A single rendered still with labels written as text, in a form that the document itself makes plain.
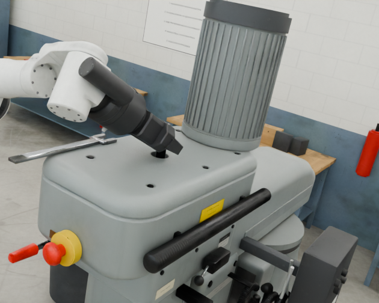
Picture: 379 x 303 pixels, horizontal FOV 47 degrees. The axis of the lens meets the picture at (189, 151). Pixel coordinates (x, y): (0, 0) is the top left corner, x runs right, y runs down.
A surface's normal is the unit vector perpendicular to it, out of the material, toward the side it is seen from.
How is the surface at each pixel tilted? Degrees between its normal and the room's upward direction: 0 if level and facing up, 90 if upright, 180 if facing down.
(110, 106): 78
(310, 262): 90
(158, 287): 90
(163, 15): 90
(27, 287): 0
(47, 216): 90
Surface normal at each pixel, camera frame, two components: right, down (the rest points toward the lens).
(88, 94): 0.79, 0.02
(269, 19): 0.32, 0.36
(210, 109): -0.51, 0.18
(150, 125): 0.64, 0.36
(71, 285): -0.04, 0.38
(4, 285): 0.19, -0.93
